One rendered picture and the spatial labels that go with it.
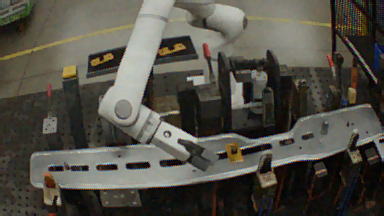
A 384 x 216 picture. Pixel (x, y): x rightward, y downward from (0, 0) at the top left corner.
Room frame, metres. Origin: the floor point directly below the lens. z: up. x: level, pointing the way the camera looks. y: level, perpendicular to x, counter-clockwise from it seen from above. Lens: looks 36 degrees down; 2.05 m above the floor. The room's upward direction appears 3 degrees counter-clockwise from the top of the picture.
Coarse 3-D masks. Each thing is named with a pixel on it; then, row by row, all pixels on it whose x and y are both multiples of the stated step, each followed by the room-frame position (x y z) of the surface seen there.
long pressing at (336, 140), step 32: (320, 128) 1.27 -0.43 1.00; (352, 128) 1.25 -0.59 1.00; (32, 160) 1.15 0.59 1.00; (64, 160) 1.17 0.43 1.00; (96, 160) 1.18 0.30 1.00; (128, 160) 1.19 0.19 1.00; (160, 160) 1.19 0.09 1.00; (224, 160) 1.18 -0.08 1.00; (256, 160) 1.16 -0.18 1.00; (288, 160) 1.14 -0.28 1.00
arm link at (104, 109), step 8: (112, 88) 1.17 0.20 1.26; (104, 96) 1.15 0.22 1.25; (104, 104) 1.13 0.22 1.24; (104, 112) 1.12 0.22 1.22; (144, 112) 1.12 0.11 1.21; (112, 120) 1.10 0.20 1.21; (136, 120) 1.10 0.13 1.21; (144, 120) 1.11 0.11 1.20; (120, 128) 1.11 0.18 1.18; (128, 128) 1.10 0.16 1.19; (136, 128) 1.09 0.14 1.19; (136, 136) 1.09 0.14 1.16
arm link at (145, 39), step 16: (144, 16) 1.29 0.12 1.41; (160, 16) 1.29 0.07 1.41; (144, 32) 1.25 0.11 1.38; (160, 32) 1.27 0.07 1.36; (128, 48) 1.23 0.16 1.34; (144, 48) 1.22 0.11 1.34; (128, 64) 1.15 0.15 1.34; (144, 64) 1.16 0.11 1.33; (128, 80) 1.11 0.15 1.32; (144, 80) 1.12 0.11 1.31; (112, 96) 1.09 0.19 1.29; (128, 96) 1.08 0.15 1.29; (112, 112) 1.06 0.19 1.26; (128, 112) 1.06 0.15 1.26
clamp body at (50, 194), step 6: (48, 192) 0.93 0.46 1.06; (54, 192) 0.94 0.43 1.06; (60, 192) 0.95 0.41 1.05; (48, 198) 0.91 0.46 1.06; (54, 198) 0.92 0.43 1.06; (60, 198) 0.92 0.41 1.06; (48, 204) 0.88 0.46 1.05; (54, 204) 0.90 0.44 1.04; (60, 204) 0.89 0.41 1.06; (66, 204) 0.97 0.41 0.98; (48, 210) 0.88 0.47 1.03; (54, 210) 0.88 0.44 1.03; (60, 210) 0.89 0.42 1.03; (66, 210) 0.94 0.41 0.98
